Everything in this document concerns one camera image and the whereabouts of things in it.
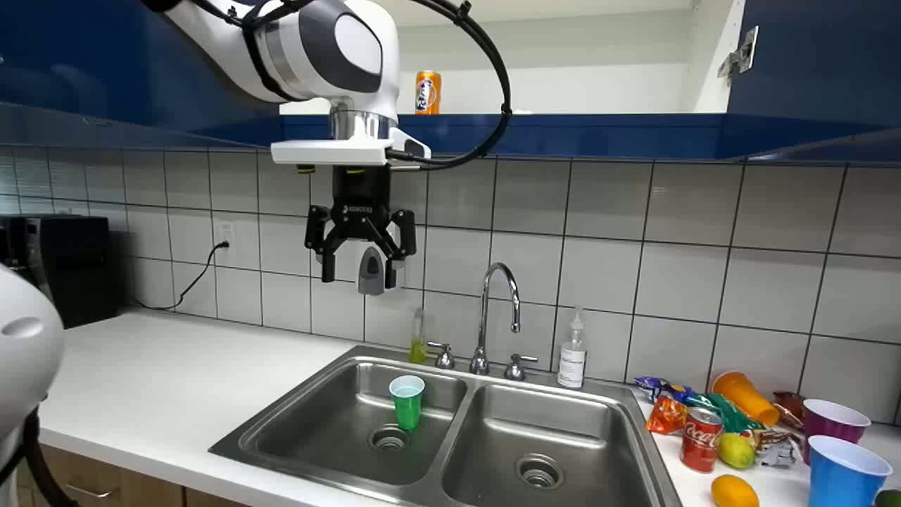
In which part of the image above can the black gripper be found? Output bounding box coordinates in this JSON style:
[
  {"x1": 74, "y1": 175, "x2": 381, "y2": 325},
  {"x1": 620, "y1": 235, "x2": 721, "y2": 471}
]
[{"x1": 303, "y1": 167, "x2": 416, "y2": 288}]

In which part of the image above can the orange Fanta can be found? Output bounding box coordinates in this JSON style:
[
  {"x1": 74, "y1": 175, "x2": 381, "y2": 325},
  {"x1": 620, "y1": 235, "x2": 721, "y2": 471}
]
[{"x1": 414, "y1": 71, "x2": 443, "y2": 115}]

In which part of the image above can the stainless steel double sink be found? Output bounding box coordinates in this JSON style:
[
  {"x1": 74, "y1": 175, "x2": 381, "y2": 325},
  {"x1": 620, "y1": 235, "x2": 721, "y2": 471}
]
[{"x1": 212, "y1": 346, "x2": 682, "y2": 507}]

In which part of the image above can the white soap dispenser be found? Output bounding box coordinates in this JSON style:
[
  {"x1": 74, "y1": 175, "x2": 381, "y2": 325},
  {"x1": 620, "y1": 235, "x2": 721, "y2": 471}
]
[{"x1": 358, "y1": 244, "x2": 386, "y2": 295}]

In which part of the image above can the green dish soap bottle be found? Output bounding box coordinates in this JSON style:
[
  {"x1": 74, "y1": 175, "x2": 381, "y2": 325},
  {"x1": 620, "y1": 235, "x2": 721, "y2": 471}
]
[{"x1": 409, "y1": 308, "x2": 430, "y2": 363}]

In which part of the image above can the green plastic cup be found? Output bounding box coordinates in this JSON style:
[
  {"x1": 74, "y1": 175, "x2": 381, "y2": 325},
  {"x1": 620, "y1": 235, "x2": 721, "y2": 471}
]
[{"x1": 388, "y1": 374, "x2": 424, "y2": 432}]

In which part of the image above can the chrome faucet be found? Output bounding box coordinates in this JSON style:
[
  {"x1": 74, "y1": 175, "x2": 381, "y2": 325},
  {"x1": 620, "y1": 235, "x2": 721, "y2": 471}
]
[{"x1": 424, "y1": 259, "x2": 541, "y2": 384}]

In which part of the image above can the blue upper cabinet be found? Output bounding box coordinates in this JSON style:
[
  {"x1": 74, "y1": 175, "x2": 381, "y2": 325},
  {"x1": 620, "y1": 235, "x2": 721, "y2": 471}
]
[{"x1": 0, "y1": 0, "x2": 901, "y2": 160}]

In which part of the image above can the clear hand soap bottle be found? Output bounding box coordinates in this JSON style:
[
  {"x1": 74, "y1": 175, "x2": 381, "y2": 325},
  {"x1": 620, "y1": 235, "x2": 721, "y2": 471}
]
[{"x1": 557, "y1": 313, "x2": 589, "y2": 388}]

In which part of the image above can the black coffee machine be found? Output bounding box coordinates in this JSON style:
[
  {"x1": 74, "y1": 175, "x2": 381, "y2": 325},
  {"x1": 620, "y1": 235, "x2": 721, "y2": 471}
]
[{"x1": 0, "y1": 213, "x2": 122, "y2": 326}]

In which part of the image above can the orange snack bag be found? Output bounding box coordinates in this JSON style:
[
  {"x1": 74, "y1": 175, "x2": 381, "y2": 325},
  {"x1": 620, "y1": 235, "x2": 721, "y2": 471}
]
[{"x1": 648, "y1": 398, "x2": 687, "y2": 435}]

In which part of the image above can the wooden lower cabinet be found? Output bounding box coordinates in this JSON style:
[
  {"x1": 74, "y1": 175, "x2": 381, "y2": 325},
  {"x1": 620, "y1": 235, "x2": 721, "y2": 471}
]
[{"x1": 43, "y1": 446, "x2": 243, "y2": 507}]

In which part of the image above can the red Coca-Cola can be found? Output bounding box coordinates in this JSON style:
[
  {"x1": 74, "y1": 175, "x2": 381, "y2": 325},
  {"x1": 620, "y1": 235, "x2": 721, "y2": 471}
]
[{"x1": 682, "y1": 405, "x2": 721, "y2": 474}]

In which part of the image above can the green apple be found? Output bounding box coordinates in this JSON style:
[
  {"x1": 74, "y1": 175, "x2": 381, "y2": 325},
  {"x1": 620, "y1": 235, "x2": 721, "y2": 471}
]
[{"x1": 718, "y1": 435, "x2": 756, "y2": 471}]

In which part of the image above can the yellow lemon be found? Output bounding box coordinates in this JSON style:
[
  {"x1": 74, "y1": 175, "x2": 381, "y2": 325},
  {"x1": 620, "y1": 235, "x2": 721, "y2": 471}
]
[{"x1": 710, "y1": 474, "x2": 761, "y2": 507}]

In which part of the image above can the purple plastic cup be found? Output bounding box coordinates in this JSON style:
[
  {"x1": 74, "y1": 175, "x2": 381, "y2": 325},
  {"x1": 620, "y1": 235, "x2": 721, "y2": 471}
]
[{"x1": 802, "y1": 398, "x2": 869, "y2": 442}]

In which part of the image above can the blue plastic cup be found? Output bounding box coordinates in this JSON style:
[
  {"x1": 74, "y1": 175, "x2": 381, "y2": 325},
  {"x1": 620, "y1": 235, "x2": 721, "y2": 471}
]
[{"x1": 809, "y1": 435, "x2": 893, "y2": 507}]

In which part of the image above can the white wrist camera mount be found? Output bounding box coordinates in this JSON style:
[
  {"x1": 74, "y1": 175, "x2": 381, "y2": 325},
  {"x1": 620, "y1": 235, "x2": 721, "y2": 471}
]
[{"x1": 271, "y1": 108, "x2": 433, "y2": 170}]

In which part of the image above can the black power cable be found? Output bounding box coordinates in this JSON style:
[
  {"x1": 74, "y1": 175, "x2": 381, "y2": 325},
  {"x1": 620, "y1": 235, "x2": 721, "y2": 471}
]
[{"x1": 129, "y1": 240, "x2": 234, "y2": 313}]

